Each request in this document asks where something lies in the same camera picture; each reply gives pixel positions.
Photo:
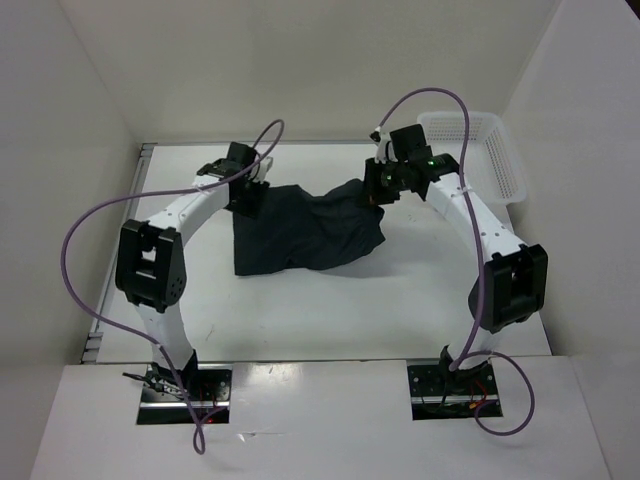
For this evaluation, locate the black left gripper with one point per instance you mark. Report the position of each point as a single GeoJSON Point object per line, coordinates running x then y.
{"type": "Point", "coordinates": [252, 210]}

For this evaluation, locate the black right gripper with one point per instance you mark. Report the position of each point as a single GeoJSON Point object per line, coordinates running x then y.
{"type": "Point", "coordinates": [375, 194]}

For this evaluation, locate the dark navy shorts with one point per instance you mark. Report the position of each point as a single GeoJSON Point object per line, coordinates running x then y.
{"type": "Point", "coordinates": [297, 230]}

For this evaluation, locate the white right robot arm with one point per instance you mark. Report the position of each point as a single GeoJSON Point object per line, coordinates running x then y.
{"type": "Point", "coordinates": [511, 281]}

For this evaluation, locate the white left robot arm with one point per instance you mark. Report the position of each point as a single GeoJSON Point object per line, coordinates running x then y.
{"type": "Point", "coordinates": [151, 269]}

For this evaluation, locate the white plastic perforated basket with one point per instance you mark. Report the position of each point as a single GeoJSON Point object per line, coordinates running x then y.
{"type": "Point", "coordinates": [493, 166]}

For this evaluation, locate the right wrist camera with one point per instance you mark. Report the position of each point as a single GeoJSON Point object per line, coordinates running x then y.
{"type": "Point", "coordinates": [384, 147]}

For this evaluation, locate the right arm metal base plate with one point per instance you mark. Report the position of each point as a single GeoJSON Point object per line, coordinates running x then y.
{"type": "Point", "coordinates": [433, 397]}

